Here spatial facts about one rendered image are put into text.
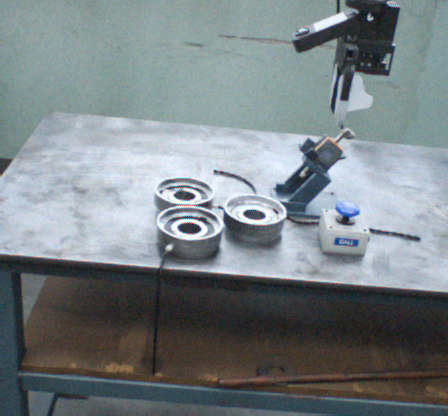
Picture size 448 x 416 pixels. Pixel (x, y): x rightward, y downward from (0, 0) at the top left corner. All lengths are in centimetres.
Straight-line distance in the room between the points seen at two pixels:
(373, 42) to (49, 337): 77
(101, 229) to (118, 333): 25
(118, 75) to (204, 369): 173
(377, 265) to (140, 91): 181
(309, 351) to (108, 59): 174
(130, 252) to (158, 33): 171
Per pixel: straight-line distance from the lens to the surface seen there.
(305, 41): 109
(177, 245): 100
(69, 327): 128
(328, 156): 117
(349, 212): 107
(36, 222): 111
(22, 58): 279
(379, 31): 111
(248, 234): 106
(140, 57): 268
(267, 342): 127
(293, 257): 106
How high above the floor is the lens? 136
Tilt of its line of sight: 27 degrees down
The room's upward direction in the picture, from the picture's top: 6 degrees clockwise
